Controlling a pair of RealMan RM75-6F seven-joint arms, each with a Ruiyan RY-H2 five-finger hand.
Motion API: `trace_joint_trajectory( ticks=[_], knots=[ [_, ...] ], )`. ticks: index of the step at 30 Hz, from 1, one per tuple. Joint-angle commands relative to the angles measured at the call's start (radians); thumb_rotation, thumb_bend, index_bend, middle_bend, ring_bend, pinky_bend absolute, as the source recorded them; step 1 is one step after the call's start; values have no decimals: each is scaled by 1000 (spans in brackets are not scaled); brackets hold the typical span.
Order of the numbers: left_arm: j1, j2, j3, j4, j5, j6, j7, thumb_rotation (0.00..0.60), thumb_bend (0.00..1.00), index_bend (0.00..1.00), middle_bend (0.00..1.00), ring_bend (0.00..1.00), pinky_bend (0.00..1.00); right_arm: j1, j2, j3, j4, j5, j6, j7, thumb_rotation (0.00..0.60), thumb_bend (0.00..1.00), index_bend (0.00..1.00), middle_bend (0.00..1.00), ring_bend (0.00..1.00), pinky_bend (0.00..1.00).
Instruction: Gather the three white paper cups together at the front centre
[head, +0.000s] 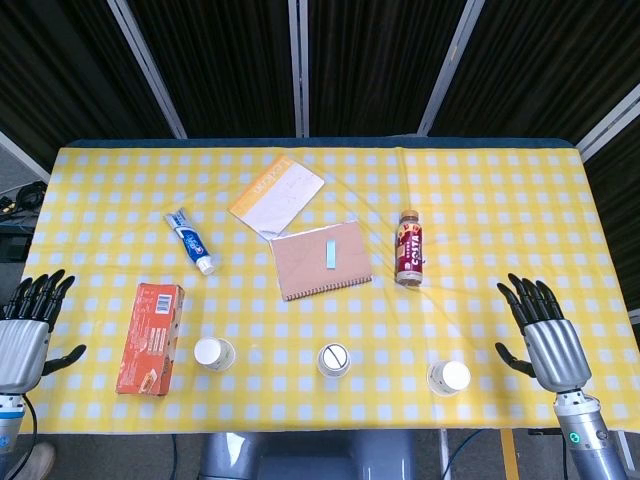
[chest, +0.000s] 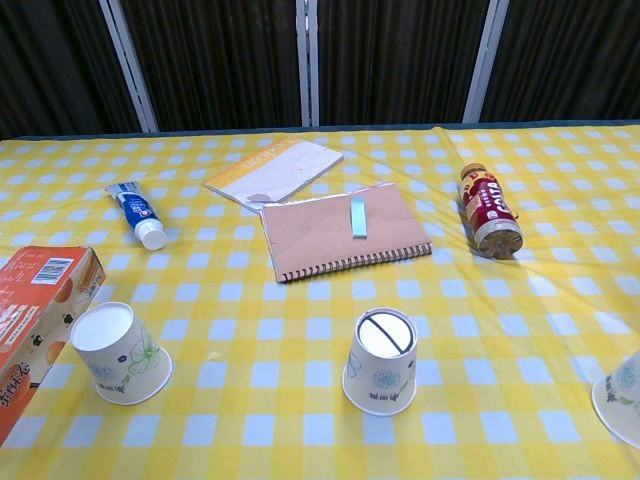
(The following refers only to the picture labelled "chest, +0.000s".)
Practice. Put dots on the light blue sticky strip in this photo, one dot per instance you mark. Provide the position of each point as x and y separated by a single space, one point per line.
359 220

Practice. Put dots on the paper cup with black line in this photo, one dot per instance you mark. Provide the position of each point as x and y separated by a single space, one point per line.
380 385

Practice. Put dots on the orange cardboard box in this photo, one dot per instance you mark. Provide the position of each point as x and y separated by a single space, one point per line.
30 310

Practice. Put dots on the white partition post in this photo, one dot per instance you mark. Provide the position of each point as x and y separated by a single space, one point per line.
131 70
482 65
307 65

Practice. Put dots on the white notepad with orange header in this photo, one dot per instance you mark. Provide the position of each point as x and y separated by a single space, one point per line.
280 172

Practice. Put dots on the red Costa coffee bottle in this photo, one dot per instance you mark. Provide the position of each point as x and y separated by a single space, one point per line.
490 210

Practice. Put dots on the blue white toothpaste tube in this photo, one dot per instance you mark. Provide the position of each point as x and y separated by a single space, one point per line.
134 207

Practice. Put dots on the plain white paper cup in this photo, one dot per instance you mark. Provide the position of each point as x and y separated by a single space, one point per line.
115 365
622 395

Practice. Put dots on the brown spiral notebook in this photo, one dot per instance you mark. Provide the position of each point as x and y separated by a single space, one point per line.
320 235

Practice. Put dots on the yellow white checkered tablecloth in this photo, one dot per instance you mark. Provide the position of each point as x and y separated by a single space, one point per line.
250 310

